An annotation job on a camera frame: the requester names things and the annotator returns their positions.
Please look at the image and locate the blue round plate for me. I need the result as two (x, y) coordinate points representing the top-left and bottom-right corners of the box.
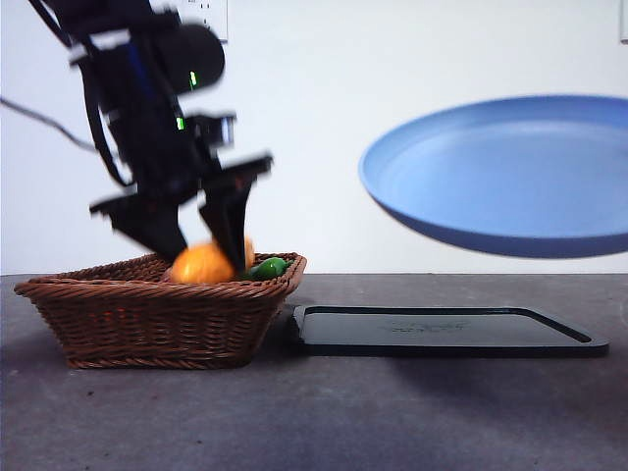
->
(357, 94), (628, 260)

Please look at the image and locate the brown wicker basket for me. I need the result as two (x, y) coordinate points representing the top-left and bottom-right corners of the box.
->
(14, 252), (308, 370)

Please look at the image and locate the green pepper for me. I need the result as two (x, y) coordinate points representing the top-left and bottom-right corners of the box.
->
(242, 257), (289, 283)

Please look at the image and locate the black rectangular tray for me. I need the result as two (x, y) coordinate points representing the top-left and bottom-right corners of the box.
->
(288, 304), (610, 358)

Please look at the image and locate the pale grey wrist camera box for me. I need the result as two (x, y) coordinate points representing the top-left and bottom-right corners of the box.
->
(195, 111), (238, 149)

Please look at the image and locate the thin black cable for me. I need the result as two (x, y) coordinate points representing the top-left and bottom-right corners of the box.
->
(0, 96), (99, 151)

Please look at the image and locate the white wall socket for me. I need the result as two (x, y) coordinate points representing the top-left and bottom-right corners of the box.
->
(183, 0), (230, 45)

